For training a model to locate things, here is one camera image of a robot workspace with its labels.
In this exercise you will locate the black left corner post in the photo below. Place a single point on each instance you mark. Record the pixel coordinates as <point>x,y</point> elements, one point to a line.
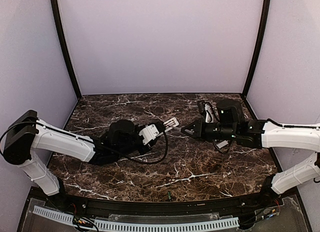
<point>64,47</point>

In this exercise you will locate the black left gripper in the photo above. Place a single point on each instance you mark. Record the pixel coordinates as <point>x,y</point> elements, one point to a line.
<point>160,127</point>

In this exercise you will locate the white remote control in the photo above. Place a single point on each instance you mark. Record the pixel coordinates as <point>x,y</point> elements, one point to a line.
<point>168,125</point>

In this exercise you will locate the white left cable duct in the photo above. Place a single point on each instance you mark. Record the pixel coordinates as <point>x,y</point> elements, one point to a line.
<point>53,215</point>

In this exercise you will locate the white battery cover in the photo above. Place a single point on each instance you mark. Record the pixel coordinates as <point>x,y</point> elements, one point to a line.
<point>222,144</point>

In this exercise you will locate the black corner post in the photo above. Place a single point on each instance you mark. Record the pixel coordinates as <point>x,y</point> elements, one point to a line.
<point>64,47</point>
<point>257,47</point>

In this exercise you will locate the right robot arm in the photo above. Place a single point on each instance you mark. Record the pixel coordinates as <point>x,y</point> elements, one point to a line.
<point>258,134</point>

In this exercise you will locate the white cable duct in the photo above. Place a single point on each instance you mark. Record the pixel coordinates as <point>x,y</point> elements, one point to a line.
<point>210,226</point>
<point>53,215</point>

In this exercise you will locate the white right cable duct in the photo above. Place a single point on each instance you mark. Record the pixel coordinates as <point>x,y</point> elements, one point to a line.
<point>210,226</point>

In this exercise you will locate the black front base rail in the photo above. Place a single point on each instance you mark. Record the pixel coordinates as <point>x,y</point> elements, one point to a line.
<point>241,206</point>

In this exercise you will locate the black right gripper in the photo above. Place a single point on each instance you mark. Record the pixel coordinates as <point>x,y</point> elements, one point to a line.
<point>201,129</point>

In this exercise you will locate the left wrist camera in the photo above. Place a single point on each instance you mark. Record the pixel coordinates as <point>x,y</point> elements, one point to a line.
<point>149,133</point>

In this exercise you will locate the black right corner post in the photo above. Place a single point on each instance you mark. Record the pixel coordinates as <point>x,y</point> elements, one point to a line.
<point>257,47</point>

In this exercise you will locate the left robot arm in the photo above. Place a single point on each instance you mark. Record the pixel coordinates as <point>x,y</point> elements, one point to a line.
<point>29,132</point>

